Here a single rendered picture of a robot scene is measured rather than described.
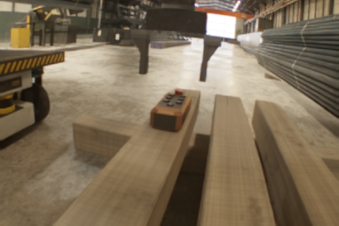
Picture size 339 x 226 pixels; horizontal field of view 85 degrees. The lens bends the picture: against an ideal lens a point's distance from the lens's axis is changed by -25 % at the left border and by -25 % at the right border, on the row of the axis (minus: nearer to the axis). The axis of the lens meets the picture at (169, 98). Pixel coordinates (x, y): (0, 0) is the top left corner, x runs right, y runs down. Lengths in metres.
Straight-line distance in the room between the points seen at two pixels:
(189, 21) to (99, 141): 0.49
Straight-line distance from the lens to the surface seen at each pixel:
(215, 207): 0.32
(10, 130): 0.89
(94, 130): 0.79
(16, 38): 6.86
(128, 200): 0.31
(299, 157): 0.51
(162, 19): 0.51
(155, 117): 0.52
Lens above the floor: 0.41
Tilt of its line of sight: 15 degrees down
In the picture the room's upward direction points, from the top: 5 degrees clockwise
